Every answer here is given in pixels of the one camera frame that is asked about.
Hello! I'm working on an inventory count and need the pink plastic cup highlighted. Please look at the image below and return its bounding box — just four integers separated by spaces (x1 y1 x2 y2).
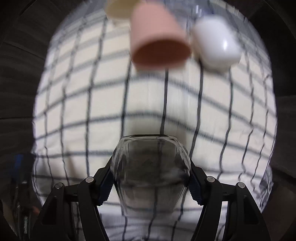
130 1 191 70

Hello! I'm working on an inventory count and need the clear glass cup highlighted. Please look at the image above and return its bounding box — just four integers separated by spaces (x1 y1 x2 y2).
111 135 191 218

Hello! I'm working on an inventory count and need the patterned paper cup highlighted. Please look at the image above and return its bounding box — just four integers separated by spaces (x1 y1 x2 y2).
104 0 140 25

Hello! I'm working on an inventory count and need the clear bottle with white cap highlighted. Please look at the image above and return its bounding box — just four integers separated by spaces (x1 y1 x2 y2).
184 0 242 72

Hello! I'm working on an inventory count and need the checkered white grey cloth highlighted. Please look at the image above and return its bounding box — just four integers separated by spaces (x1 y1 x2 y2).
31 0 278 241

